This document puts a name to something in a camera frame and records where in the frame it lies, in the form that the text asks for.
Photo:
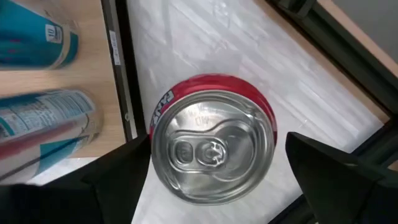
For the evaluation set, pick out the white table cover sheet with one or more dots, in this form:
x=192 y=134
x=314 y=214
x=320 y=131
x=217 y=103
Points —
x=233 y=46

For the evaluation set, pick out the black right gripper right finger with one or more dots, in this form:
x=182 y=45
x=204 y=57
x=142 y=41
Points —
x=342 y=193

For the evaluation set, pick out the silver and teal energy can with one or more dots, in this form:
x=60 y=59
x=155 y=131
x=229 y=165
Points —
x=31 y=31
x=46 y=124

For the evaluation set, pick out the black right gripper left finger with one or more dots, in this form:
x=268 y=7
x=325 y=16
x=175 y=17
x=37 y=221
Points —
x=77 y=202

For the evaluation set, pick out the red Fanta strawberry can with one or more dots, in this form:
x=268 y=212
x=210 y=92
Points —
x=214 y=149

